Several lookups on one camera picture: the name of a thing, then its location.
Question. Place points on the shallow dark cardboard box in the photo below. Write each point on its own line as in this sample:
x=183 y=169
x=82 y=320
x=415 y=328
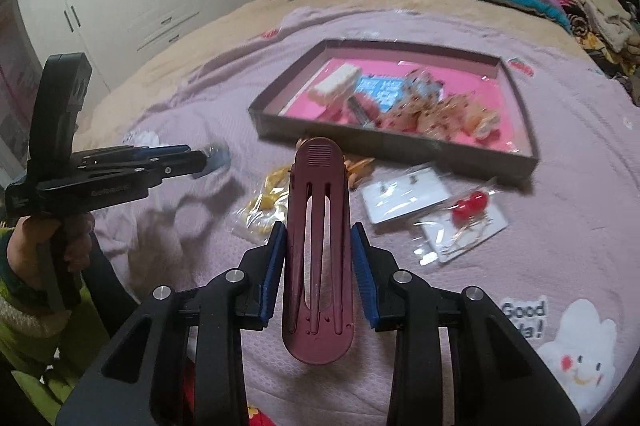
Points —
x=397 y=147

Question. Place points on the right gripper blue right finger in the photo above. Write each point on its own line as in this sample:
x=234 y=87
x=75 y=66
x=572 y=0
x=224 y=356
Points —
x=365 y=280

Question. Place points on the white comb hair clip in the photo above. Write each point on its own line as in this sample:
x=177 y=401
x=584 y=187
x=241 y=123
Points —
x=338 y=83

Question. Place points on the person's left hand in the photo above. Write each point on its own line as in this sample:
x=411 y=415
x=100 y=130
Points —
x=55 y=250

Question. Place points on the beige fuzzy bed sheet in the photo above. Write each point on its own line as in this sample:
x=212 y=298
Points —
x=160 y=77

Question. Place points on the green striped left sleeve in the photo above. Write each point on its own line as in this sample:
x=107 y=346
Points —
x=44 y=352

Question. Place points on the small clear packet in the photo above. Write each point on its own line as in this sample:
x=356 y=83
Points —
x=218 y=160

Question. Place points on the pile of folded clothes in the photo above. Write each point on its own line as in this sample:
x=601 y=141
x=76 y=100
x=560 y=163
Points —
x=608 y=31

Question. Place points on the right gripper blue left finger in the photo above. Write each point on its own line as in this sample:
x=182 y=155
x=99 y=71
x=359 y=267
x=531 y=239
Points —
x=276 y=251

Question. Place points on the white earring card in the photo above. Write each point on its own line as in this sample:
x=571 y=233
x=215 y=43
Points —
x=403 y=195

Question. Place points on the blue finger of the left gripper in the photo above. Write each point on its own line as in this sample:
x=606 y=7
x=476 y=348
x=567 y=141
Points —
x=130 y=153
x=155 y=167

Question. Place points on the pink fuzzy hair clip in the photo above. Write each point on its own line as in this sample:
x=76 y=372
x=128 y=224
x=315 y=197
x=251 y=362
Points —
x=362 y=111

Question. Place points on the pink book in box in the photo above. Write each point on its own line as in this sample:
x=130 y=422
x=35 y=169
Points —
x=382 y=80

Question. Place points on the bagged yellow hoop earrings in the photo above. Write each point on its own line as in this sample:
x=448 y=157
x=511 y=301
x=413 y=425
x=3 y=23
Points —
x=268 y=205

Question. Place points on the red cherry earrings card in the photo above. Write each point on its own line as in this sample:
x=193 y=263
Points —
x=465 y=220

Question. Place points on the maroon large hair clip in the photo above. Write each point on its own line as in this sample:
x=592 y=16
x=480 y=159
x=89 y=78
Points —
x=318 y=304

